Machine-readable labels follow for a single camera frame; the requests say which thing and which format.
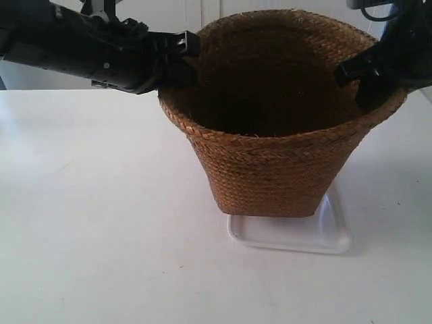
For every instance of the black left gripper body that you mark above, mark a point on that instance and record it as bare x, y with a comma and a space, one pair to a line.
124, 56

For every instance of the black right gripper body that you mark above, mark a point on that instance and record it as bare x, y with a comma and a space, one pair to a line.
402, 57

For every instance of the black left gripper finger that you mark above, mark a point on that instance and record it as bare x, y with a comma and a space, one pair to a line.
182, 44
177, 73

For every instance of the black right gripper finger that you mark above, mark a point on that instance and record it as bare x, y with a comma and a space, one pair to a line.
373, 91
356, 68

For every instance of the brown woven wicker basket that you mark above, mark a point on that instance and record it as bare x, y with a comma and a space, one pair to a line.
266, 119

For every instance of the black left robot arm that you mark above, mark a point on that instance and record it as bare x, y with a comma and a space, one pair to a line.
42, 34

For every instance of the white rectangular plastic tray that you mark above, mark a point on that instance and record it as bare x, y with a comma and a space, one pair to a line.
325, 232

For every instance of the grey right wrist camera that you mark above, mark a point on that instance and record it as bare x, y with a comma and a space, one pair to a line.
359, 4

